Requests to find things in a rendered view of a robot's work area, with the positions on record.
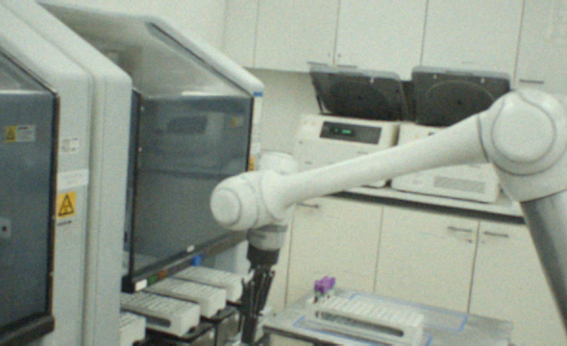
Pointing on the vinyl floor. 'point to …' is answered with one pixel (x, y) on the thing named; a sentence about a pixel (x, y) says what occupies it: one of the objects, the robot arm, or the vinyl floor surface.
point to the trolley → (448, 327)
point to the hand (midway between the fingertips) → (249, 329)
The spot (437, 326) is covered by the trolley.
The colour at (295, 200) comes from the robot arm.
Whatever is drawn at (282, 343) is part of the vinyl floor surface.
